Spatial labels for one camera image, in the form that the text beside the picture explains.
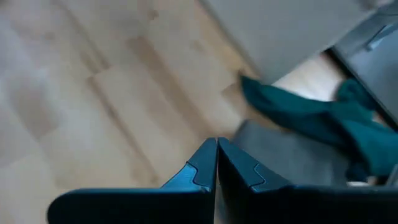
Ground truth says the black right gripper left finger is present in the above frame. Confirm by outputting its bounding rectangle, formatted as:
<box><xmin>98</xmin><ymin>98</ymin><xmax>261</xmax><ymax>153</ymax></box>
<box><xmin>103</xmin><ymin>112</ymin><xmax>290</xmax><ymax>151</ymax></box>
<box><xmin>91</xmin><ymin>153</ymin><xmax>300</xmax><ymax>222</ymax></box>
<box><xmin>46</xmin><ymin>138</ymin><xmax>218</xmax><ymax>224</ymax></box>

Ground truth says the beige fabric storage box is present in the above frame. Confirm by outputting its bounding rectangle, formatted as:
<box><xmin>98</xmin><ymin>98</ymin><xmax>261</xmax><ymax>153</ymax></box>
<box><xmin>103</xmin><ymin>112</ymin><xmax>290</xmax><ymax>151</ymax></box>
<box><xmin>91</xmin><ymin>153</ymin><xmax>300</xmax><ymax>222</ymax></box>
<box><xmin>198</xmin><ymin>0</ymin><xmax>379</xmax><ymax>85</ymax></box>

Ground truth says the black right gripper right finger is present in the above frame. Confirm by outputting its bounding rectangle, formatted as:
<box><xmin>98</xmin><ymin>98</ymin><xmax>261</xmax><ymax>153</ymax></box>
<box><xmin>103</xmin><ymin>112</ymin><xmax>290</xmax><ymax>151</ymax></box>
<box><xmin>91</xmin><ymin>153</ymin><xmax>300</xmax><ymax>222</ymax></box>
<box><xmin>217</xmin><ymin>136</ymin><xmax>398</xmax><ymax>224</ymax></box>

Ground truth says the dark grey plain towel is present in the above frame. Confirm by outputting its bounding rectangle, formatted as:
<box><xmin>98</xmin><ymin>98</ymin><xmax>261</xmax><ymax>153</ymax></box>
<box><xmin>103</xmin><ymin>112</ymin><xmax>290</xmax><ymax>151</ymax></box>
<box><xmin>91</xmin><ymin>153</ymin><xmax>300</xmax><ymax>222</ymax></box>
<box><xmin>231</xmin><ymin>119</ymin><xmax>354</xmax><ymax>187</ymax></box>

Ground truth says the dark green towel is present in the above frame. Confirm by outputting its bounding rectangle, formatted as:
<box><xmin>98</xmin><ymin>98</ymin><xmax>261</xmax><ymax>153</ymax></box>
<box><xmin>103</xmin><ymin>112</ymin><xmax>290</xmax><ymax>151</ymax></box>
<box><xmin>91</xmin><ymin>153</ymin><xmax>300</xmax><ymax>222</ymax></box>
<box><xmin>241</xmin><ymin>76</ymin><xmax>398</xmax><ymax>183</ymax></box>

